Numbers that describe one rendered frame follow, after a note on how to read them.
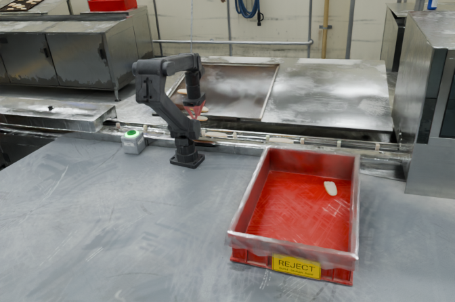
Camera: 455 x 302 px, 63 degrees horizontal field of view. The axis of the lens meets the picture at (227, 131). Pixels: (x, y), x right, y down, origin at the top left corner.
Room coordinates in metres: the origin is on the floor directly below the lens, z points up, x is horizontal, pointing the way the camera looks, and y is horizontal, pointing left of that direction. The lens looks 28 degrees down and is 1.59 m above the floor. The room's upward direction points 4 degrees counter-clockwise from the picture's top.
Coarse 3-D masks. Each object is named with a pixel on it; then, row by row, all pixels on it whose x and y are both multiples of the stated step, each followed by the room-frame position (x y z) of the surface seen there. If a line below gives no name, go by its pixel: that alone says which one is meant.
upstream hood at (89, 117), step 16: (0, 112) 1.64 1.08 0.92; (16, 112) 1.63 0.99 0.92; (32, 112) 1.61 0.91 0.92; (48, 112) 1.60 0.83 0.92; (64, 112) 1.59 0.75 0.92; (80, 112) 1.57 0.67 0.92; (96, 112) 1.56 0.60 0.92; (112, 112) 1.62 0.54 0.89; (64, 128) 1.53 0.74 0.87; (80, 128) 1.50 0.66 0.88; (96, 128) 1.48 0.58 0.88
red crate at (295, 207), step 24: (264, 192) 1.01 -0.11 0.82; (288, 192) 1.00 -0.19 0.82; (312, 192) 0.99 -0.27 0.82; (264, 216) 0.89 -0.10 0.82; (288, 216) 0.88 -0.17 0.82; (312, 216) 0.87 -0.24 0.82; (336, 216) 0.86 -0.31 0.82; (288, 240) 0.78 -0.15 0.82; (312, 240) 0.77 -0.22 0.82; (336, 240) 0.77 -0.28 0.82; (264, 264) 0.69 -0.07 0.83
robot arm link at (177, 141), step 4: (176, 132) 1.24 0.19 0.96; (176, 136) 1.24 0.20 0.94; (180, 136) 1.24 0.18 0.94; (184, 136) 1.23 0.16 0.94; (176, 140) 1.23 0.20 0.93; (180, 140) 1.23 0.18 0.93; (184, 140) 1.22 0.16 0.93; (188, 140) 1.23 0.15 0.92; (176, 144) 1.23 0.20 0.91; (180, 144) 1.23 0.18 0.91; (184, 144) 1.22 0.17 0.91; (188, 144) 1.22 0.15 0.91
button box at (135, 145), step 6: (126, 138) 1.34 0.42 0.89; (132, 138) 1.33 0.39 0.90; (138, 138) 1.34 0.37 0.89; (126, 144) 1.34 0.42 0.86; (132, 144) 1.33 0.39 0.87; (138, 144) 1.34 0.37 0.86; (144, 144) 1.38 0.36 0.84; (126, 150) 1.34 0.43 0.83; (132, 150) 1.33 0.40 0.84; (138, 150) 1.33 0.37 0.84
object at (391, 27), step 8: (392, 8) 3.20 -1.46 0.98; (400, 8) 3.17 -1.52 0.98; (408, 8) 3.14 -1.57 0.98; (424, 8) 3.10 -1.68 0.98; (440, 8) 3.05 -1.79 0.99; (448, 8) 3.02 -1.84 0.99; (392, 16) 3.11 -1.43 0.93; (400, 16) 2.68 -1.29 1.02; (392, 24) 3.06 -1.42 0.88; (400, 24) 2.75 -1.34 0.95; (384, 32) 3.57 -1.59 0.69; (392, 32) 2.99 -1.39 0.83; (400, 32) 2.68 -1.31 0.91; (384, 40) 3.48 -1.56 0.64; (392, 40) 2.92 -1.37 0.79; (400, 40) 2.68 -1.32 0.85; (384, 48) 3.40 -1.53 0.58; (392, 48) 2.85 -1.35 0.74; (400, 48) 2.67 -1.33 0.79; (384, 56) 3.31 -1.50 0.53; (392, 56) 2.79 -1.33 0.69; (400, 56) 2.68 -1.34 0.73; (392, 64) 2.70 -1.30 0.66
